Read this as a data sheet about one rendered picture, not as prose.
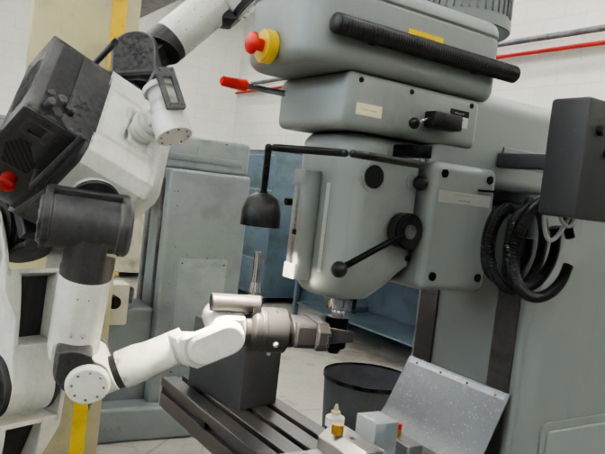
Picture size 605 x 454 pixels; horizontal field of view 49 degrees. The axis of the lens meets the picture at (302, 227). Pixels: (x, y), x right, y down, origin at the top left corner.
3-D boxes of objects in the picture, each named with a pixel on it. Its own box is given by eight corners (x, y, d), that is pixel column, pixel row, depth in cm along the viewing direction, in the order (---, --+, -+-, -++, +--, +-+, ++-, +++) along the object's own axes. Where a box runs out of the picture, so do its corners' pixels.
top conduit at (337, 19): (339, 31, 107) (341, 9, 107) (324, 34, 111) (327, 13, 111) (519, 82, 132) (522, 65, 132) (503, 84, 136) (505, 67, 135)
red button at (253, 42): (251, 51, 115) (253, 28, 115) (240, 54, 119) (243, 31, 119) (267, 55, 117) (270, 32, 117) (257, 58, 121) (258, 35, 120)
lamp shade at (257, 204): (231, 222, 118) (235, 188, 118) (254, 223, 125) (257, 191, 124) (265, 228, 115) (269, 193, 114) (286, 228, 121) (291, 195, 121)
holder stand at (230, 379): (239, 411, 160) (248, 329, 159) (186, 385, 175) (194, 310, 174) (275, 404, 168) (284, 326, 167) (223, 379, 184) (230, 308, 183)
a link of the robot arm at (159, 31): (189, 72, 149) (145, 110, 145) (161, 50, 152) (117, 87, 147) (182, 37, 139) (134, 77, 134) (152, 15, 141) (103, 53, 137)
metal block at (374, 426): (372, 457, 118) (376, 424, 118) (353, 444, 124) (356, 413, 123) (394, 453, 121) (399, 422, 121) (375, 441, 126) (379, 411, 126)
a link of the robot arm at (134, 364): (182, 376, 123) (81, 419, 120) (176, 349, 132) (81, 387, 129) (162, 330, 118) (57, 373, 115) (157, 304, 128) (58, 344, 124)
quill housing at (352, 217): (333, 304, 121) (354, 129, 119) (275, 284, 138) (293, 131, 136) (410, 304, 131) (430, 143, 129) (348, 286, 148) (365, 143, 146)
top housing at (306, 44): (309, 56, 109) (320, -42, 108) (236, 70, 131) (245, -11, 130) (500, 104, 135) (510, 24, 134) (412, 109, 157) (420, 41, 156)
